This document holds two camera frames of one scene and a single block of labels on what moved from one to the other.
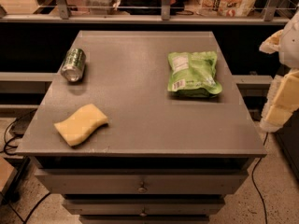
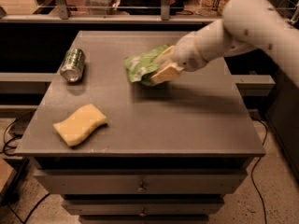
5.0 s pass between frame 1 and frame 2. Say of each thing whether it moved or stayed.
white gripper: moved
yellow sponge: stayed
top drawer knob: stayed
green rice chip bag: moved
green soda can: stayed
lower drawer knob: stayed
